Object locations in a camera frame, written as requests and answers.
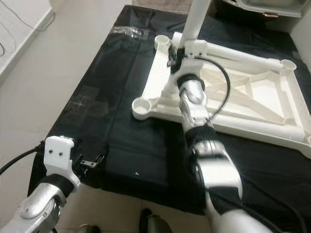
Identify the flat clear tape patch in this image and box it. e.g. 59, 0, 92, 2
73, 86, 111, 117

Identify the white plastic children table top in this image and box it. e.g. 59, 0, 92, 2
131, 33, 311, 158

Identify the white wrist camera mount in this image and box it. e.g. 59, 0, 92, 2
44, 136, 81, 187
177, 40, 208, 61

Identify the long black wall cable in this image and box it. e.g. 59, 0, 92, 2
7, 0, 55, 32

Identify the beige patterned bench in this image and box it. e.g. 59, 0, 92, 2
131, 0, 190, 8

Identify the crumpled clear tape strip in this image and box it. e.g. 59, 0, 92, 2
112, 25, 149, 42

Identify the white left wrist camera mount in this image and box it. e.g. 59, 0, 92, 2
44, 136, 81, 187

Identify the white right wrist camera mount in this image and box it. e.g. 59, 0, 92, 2
177, 40, 208, 61

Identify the black tablecloth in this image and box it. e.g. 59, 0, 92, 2
28, 5, 311, 229

